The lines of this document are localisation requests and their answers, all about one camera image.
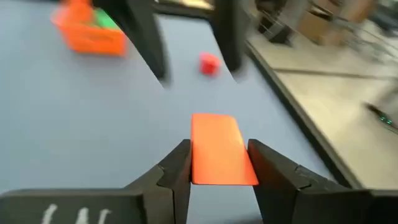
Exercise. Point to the small red cube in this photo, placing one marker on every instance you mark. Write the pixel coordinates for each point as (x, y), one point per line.
(209, 63)

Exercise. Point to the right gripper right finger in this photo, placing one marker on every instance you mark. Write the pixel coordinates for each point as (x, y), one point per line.
(311, 205)

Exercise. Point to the green wedge block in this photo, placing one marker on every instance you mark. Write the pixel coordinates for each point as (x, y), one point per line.
(105, 19)

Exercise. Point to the orange triangle block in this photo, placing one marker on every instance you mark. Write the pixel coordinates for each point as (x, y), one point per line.
(220, 149)

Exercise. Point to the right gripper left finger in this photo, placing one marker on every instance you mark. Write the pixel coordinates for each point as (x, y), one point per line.
(109, 207)

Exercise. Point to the orange plastic basket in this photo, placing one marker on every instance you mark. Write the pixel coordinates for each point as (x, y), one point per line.
(93, 40)

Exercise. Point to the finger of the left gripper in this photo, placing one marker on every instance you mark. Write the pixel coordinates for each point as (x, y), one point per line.
(136, 31)
(230, 31)

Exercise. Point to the black device green light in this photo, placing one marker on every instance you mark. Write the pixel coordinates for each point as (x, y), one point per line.
(384, 119)

